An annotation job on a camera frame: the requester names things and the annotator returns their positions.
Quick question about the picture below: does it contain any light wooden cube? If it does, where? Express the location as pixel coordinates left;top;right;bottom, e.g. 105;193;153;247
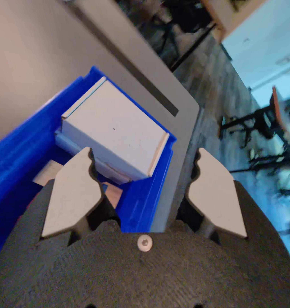
33;159;64;187

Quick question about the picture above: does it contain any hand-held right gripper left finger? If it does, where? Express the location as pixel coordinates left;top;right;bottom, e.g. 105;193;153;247
41;146;105;239

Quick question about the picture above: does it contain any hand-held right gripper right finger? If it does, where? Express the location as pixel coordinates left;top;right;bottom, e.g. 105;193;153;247
185;147;248;239

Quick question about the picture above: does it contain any blue plastic storage bin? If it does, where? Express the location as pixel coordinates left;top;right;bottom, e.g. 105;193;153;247
0;65;177;265

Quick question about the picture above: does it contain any white cardboard mailer box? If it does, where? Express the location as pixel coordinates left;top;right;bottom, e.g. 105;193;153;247
55;131;133;185
61;77;170;181

